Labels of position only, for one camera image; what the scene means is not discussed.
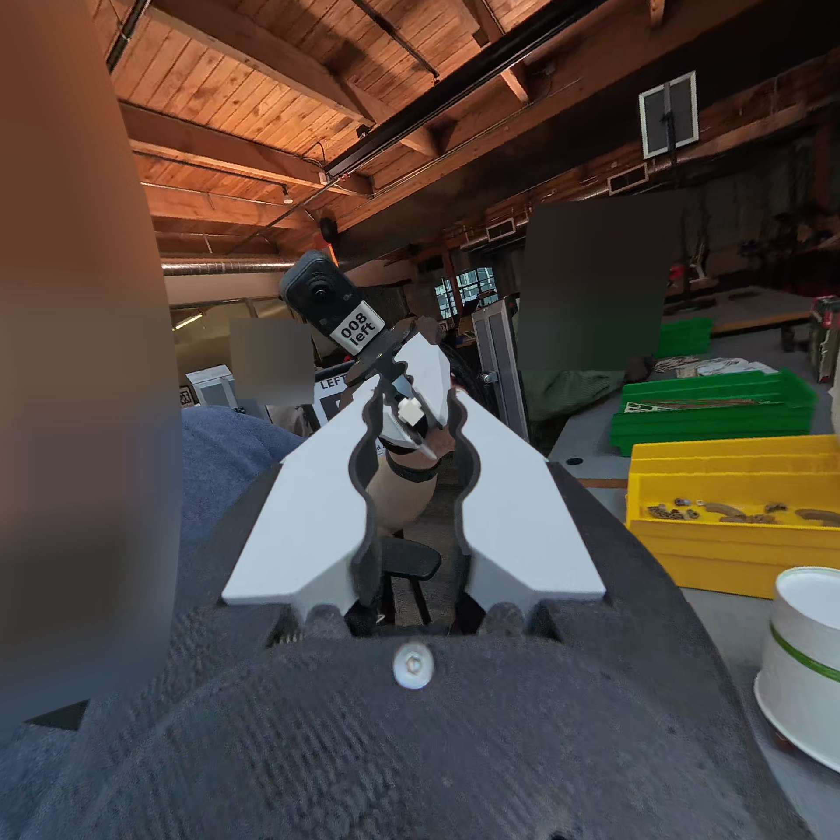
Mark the black ceiling track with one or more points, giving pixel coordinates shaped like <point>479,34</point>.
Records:
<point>459,79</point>

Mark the white lego brick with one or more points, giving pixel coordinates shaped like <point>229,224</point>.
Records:
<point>410,413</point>

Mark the white metal box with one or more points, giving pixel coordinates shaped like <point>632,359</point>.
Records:
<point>210,387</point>

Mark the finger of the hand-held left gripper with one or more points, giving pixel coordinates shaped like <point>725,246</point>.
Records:
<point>403,436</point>
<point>426,374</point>

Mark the silver air duct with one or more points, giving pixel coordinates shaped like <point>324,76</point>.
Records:
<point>223,267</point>

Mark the white paper cup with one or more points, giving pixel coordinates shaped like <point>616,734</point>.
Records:
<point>807,656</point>

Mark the green plastic bin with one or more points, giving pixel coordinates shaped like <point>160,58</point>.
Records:
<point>709,394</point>
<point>682,338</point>

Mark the white framed light panel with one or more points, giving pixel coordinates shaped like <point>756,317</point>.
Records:
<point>682,115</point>

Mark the pile of brown lego pieces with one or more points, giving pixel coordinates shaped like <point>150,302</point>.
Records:
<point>728,515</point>

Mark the person's blue shirt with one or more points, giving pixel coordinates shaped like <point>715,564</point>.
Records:
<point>229,453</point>

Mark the papers on table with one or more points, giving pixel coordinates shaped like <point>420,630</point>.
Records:
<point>715,366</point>

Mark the red canister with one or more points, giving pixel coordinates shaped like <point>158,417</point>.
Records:
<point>825,334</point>

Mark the white wall vent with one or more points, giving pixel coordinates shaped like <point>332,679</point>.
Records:
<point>501,229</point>
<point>628,178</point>

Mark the white printed sign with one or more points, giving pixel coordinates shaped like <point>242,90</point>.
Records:
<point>331,394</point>

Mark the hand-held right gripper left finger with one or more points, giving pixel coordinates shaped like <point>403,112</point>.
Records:
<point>295,525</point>

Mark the yellow plastic bin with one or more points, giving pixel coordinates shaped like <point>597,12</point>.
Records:
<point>722,472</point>

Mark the black chair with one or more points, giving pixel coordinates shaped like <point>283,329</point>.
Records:
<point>410,558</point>

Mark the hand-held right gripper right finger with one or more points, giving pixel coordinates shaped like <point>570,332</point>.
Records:
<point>531,525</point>

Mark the metal framed panel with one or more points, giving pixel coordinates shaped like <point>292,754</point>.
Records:
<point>499,367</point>

